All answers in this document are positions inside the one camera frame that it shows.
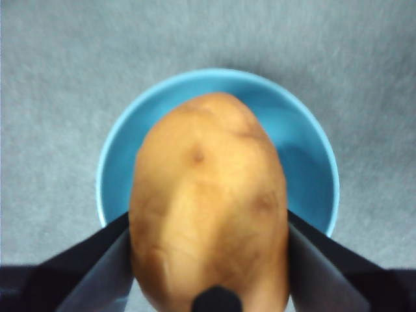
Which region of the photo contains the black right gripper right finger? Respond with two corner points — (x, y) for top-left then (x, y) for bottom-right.
(287, 209), (416, 312)

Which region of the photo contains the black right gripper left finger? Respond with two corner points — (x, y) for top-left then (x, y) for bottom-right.
(0, 211), (135, 312)

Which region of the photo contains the blue ribbed bowl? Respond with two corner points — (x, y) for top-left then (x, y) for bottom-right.
(96, 67), (340, 238)

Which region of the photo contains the brown potato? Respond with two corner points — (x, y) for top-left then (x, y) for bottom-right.
(129, 92), (291, 312)

